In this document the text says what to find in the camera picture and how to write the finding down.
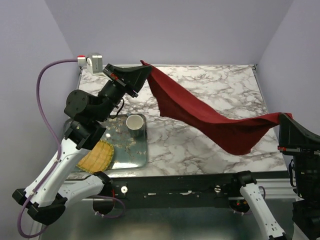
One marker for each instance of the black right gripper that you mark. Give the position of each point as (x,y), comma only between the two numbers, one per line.
(295,138)

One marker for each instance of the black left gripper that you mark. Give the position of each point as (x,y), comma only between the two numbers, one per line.
(134,77)

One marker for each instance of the red cloth napkin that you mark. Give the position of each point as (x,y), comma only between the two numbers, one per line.
(235,136)

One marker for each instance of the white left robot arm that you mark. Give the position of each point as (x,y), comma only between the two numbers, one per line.
(45,199)

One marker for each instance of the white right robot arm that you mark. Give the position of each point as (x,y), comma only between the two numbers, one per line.
(305,213)

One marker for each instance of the white cup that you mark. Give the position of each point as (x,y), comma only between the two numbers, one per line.
(135,125)

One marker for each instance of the floral metal tray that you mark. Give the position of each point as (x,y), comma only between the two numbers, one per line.
(129,152)

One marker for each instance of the yellow woven coaster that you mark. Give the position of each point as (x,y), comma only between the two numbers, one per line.
(98,159)

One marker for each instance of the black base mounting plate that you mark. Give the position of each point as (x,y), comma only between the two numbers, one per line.
(170,192)

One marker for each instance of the aluminium frame rail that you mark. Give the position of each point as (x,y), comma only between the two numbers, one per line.
(276,188)

